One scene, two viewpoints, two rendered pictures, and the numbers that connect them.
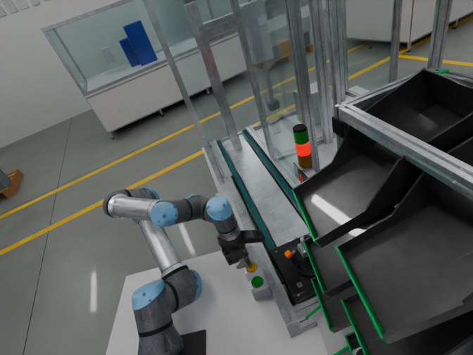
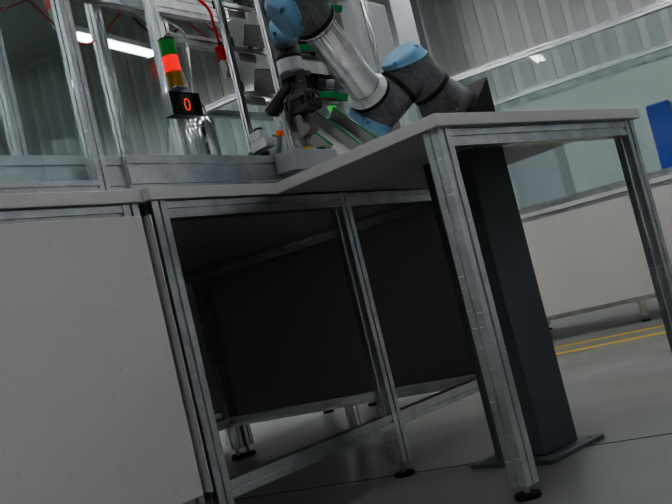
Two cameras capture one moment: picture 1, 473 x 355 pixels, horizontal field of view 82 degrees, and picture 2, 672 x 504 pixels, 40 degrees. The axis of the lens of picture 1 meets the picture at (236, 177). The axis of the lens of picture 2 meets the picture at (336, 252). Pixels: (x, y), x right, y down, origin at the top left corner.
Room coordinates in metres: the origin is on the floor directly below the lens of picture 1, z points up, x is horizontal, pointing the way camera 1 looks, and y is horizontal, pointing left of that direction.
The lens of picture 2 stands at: (2.64, 1.76, 0.46)
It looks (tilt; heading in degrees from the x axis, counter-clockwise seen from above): 4 degrees up; 220
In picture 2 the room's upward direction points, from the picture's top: 14 degrees counter-clockwise
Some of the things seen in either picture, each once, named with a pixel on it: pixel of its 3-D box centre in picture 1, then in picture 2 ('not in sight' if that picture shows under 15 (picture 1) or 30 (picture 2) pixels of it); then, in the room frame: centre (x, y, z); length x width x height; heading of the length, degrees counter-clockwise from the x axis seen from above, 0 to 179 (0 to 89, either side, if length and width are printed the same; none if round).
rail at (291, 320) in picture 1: (253, 234); (248, 174); (0.86, 0.02, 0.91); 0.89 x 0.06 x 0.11; 4
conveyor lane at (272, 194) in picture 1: (286, 218); not in sight; (0.90, -0.16, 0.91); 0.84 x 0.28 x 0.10; 4
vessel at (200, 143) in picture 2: not in sight; (202, 142); (0.05, -1.00, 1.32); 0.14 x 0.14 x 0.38
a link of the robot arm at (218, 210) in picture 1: (221, 214); (284, 41); (0.67, 0.09, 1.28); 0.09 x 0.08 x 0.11; 42
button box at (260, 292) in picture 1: (253, 271); (307, 161); (0.67, 0.07, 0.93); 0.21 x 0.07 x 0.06; 4
